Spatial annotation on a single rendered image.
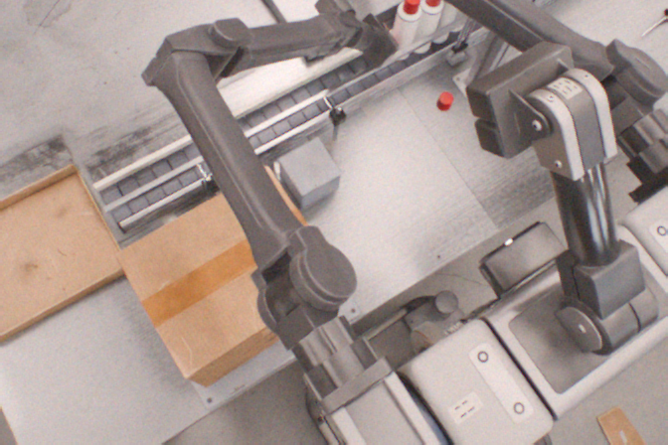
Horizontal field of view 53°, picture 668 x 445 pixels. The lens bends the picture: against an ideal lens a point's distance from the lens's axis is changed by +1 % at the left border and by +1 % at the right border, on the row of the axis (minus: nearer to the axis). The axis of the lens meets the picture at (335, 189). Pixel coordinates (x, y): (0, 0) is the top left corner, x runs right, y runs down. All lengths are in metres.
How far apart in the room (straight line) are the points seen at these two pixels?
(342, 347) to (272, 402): 1.49
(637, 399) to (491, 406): 1.78
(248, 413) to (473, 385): 1.56
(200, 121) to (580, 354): 0.52
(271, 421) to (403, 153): 1.05
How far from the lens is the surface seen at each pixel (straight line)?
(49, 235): 1.54
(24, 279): 1.53
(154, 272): 1.16
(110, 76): 1.65
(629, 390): 2.48
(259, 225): 0.81
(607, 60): 0.95
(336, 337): 0.76
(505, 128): 0.61
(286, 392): 2.23
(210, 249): 1.16
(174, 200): 1.46
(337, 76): 1.55
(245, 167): 0.84
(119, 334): 1.46
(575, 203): 0.63
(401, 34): 1.49
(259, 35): 1.08
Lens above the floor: 2.23
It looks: 70 degrees down
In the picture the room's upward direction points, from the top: 10 degrees clockwise
